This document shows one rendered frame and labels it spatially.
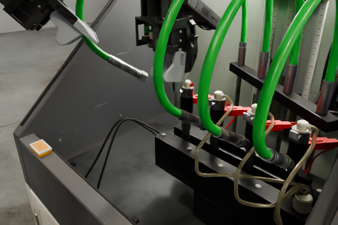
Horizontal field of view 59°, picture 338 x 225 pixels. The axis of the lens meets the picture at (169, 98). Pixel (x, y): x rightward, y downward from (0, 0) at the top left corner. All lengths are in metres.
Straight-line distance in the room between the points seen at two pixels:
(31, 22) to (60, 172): 0.30
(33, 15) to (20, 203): 1.64
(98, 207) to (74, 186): 0.08
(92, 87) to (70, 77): 0.07
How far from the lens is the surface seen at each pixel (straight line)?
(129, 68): 0.63
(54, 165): 0.68
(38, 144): 0.73
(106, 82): 0.87
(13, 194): 2.20
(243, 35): 0.74
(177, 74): 0.55
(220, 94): 0.56
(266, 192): 0.55
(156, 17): 0.51
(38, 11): 0.59
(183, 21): 0.52
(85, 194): 0.59
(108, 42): 0.85
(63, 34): 0.58
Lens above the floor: 1.34
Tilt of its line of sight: 25 degrees down
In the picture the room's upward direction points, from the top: straight up
